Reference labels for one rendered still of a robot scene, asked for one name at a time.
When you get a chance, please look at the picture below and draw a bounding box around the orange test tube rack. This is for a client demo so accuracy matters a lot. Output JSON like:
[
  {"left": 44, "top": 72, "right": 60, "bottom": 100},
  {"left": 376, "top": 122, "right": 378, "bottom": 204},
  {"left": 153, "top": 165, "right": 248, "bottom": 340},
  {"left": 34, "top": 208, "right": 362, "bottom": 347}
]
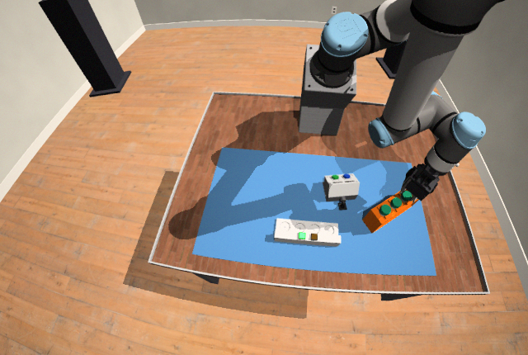
[{"left": 363, "top": 192, "right": 419, "bottom": 233}]

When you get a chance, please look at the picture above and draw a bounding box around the green round cap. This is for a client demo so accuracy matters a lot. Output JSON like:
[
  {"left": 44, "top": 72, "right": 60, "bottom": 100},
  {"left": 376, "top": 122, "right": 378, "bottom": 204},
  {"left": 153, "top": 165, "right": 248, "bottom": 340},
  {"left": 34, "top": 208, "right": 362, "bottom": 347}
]
[
  {"left": 391, "top": 197, "right": 402, "bottom": 208},
  {"left": 401, "top": 191, "right": 412, "bottom": 201},
  {"left": 380, "top": 205, "right": 391, "bottom": 215}
]

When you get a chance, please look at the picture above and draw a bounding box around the blue flat mat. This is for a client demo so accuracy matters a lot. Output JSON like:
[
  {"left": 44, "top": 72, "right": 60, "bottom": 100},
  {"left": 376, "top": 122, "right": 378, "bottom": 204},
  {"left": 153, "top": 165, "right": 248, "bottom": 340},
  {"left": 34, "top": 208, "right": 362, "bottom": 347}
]
[{"left": 192, "top": 148, "right": 436, "bottom": 276}]

